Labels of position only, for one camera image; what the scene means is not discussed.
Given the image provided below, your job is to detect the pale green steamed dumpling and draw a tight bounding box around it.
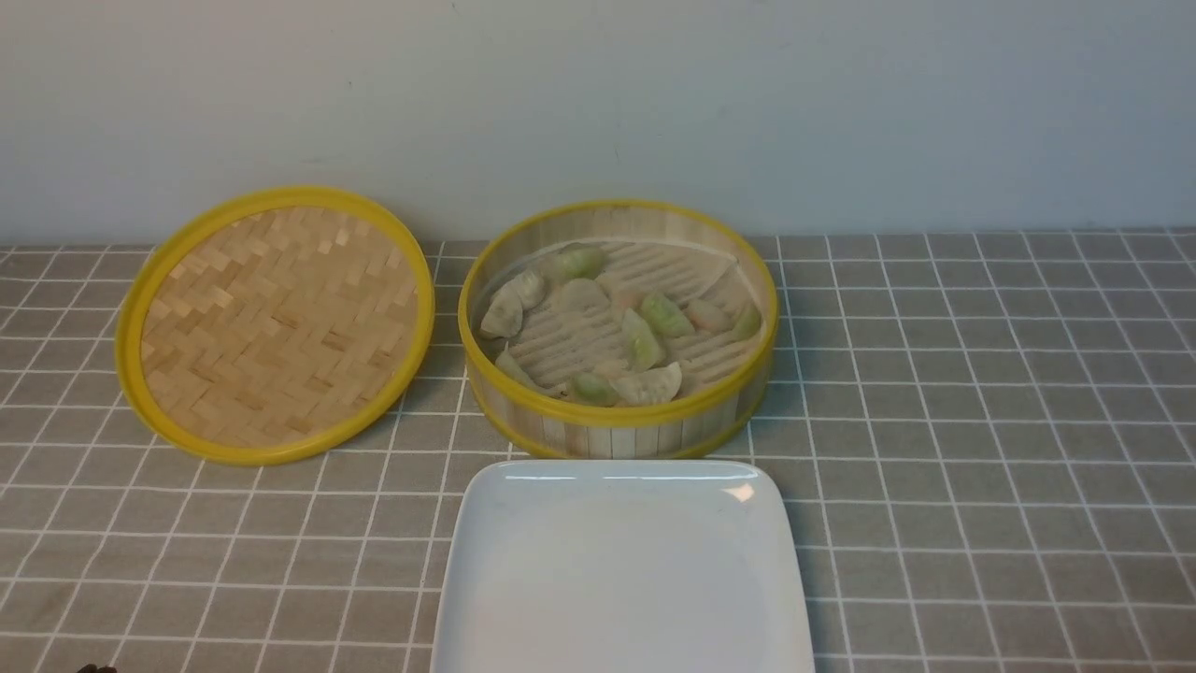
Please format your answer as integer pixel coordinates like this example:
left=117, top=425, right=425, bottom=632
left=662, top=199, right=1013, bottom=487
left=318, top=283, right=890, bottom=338
left=620, top=308, right=667, bottom=372

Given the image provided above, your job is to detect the green steamed dumpling front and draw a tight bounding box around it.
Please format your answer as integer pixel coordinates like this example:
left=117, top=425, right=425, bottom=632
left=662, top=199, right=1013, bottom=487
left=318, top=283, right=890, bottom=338
left=565, top=372, right=622, bottom=408

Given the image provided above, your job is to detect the white steamed dumpling front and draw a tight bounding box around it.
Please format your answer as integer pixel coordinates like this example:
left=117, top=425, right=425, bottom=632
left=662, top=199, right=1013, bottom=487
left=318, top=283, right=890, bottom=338
left=611, top=362, right=683, bottom=408

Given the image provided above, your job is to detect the pink steamed dumpling centre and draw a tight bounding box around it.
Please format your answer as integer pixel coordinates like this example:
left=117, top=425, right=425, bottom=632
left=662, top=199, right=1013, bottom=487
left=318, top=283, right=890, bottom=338
left=610, top=286, right=646, bottom=322

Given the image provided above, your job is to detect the pink steamed dumpling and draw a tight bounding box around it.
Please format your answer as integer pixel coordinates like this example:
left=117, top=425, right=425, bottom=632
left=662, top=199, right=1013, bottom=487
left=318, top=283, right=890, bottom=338
left=610, top=286, right=646, bottom=322
left=683, top=298, right=733, bottom=334

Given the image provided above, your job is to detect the green steamed dumpling centre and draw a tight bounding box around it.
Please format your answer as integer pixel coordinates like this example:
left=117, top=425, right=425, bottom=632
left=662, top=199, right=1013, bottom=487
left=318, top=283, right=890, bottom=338
left=639, top=293, right=697, bottom=339

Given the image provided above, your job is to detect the pink steamed dumpling right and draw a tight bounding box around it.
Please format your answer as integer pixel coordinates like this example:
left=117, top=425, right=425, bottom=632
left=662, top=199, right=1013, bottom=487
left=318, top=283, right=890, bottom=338
left=683, top=298, right=733, bottom=334

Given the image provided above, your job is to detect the white square ceramic plate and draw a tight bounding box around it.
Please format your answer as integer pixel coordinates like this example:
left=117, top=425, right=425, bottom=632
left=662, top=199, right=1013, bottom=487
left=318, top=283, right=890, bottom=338
left=431, top=460, right=816, bottom=672

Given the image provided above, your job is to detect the white steamer liner paper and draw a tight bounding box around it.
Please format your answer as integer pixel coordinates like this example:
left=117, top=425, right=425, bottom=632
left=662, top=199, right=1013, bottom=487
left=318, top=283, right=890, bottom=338
left=472, top=239, right=763, bottom=402

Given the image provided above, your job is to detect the white dumpling centre back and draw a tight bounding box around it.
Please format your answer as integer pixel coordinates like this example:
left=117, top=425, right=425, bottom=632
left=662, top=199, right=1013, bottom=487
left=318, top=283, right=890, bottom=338
left=553, top=279, right=610, bottom=312

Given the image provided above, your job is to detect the green dumpling at back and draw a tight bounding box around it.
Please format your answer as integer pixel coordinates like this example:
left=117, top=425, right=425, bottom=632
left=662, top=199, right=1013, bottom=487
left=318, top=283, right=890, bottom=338
left=549, top=243, right=606, bottom=282

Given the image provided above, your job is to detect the white dumpling upper left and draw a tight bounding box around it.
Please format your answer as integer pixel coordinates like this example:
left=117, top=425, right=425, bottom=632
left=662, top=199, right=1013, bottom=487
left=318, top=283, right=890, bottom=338
left=508, top=268, right=548, bottom=311

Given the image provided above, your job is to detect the white dumpling left edge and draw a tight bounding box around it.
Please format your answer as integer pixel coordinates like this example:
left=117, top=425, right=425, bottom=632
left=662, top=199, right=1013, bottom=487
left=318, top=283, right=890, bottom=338
left=478, top=286, right=524, bottom=339

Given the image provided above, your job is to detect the yellow rimmed bamboo steamer basket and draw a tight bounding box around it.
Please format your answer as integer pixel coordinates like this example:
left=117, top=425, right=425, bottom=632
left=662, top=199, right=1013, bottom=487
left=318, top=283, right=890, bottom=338
left=458, top=200, right=780, bottom=459

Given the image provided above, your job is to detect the green dumpling right edge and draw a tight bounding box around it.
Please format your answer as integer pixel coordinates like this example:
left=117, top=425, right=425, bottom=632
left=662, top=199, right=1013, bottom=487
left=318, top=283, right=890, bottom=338
left=730, top=302, right=763, bottom=342

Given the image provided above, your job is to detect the yellow rimmed bamboo steamer lid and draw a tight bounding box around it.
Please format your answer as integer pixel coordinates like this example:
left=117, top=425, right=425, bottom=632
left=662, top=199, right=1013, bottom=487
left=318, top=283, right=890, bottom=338
left=114, top=186, right=435, bottom=465

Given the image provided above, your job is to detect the grey checked tablecloth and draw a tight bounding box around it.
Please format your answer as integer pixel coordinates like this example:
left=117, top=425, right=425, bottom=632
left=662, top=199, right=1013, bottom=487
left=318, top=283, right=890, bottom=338
left=1, top=230, right=1195, bottom=672

